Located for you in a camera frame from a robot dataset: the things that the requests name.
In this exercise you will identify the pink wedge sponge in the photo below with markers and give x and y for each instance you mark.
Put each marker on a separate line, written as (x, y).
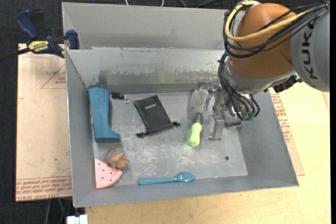
(105, 174)

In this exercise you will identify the teal rubber boot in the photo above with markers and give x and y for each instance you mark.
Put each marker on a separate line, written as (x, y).
(101, 115)

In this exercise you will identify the teal plastic spoon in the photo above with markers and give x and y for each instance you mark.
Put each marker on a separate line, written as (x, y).
(168, 179)

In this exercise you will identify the brown cardboard board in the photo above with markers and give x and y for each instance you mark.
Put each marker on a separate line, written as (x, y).
(39, 123)

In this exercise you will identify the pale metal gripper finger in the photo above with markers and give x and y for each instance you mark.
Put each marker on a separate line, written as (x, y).
(212, 129)
(220, 127)

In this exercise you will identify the grey metal bin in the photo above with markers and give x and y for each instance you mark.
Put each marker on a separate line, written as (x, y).
(162, 149)

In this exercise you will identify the brown toy turtle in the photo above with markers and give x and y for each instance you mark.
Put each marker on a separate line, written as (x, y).
(116, 158)

